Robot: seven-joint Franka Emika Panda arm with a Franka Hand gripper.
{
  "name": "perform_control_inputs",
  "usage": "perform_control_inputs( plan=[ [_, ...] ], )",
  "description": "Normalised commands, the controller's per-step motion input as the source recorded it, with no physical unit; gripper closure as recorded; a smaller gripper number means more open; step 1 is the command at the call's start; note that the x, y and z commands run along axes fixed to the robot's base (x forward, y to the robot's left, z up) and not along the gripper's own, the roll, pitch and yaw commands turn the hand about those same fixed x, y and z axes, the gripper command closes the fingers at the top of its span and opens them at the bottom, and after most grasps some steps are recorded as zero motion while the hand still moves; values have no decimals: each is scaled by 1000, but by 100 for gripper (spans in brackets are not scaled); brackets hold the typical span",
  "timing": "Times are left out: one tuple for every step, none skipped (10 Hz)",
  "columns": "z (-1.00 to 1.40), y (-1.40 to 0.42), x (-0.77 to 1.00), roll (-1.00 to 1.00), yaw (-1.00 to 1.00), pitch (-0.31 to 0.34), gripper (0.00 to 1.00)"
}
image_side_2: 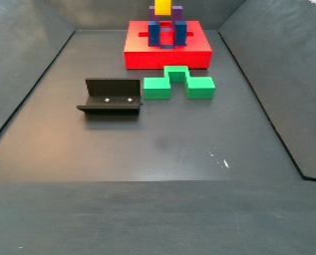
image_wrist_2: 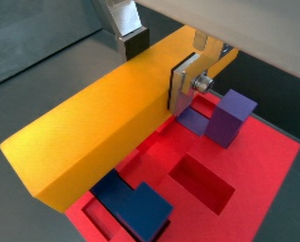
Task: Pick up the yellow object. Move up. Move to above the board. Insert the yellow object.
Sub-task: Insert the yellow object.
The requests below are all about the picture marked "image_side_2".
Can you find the long yellow block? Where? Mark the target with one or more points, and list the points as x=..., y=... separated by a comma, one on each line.
x=163, y=7

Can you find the red board base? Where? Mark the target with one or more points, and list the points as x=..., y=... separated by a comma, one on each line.
x=144, y=57

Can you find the green stepped block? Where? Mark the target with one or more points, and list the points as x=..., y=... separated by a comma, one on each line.
x=199, y=87

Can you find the dark blue U block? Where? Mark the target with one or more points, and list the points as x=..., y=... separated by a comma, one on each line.
x=167, y=34

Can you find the purple U block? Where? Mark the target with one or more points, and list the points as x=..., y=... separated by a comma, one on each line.
x=178, y=14

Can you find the black angle bracket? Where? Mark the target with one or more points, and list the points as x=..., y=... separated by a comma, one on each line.
x=113, y=96

